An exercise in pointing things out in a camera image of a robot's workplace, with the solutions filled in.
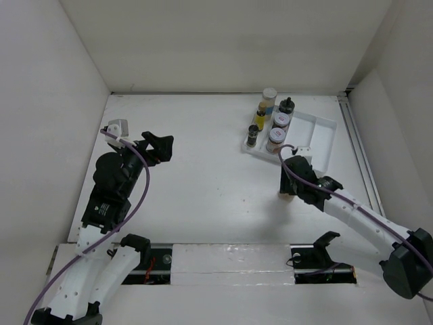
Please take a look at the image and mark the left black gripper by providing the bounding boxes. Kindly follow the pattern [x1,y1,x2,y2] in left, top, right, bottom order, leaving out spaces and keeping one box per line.
[114,131,173,196]

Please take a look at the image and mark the pink cap bottle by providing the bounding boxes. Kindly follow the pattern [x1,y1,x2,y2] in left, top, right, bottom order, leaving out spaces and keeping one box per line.
[278,193,294,202]

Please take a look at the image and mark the white red lid jar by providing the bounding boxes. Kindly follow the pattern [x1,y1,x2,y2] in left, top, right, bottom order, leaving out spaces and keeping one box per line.
[266,127,286,154]
[272,112,291,133]

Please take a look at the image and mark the black pepper grinder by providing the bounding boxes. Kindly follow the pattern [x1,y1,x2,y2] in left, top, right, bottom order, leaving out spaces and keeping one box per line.
[246,124,260,148]

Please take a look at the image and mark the small yellow brown bottle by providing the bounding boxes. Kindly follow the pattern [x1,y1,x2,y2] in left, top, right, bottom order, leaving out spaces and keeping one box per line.
[254,102,267,131]

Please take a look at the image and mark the black knob lid jar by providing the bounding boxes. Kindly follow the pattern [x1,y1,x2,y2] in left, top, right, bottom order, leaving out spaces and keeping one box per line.
[278,97,295,117]

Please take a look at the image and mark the silver lid spice jar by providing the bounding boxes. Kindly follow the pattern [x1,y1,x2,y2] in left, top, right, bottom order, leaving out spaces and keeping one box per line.
[262,87,277,121]

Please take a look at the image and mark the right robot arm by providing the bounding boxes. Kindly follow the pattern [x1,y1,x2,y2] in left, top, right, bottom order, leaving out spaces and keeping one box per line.
[279,156,432,299]

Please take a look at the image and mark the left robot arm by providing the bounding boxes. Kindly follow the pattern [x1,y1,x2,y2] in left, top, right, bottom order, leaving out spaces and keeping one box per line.
[24,126,174,324]

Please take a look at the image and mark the white organizer tray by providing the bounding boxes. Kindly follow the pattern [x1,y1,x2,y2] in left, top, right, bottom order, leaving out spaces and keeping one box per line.
[242,108,337,176]

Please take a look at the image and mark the white foam block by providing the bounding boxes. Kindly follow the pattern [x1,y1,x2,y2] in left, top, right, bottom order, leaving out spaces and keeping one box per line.
[170,244,294,286]

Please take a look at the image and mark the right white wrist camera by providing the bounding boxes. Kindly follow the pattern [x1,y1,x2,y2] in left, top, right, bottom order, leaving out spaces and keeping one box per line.
[292,146,313,164]

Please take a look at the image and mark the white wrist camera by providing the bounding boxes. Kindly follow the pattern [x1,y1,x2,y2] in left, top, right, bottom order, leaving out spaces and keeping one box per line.
[292,146,313,164]
[102,118,129,148]

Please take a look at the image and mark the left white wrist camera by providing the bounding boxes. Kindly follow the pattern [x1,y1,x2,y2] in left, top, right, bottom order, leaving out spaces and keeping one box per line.
[102,118,129,148]

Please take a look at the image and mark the aluminium rail right side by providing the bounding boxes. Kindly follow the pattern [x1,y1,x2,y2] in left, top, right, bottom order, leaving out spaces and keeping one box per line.
[337,91,386,218]

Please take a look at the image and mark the black mounting rail front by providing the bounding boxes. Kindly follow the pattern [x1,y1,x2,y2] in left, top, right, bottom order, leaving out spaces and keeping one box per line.
[123,244,357,286]

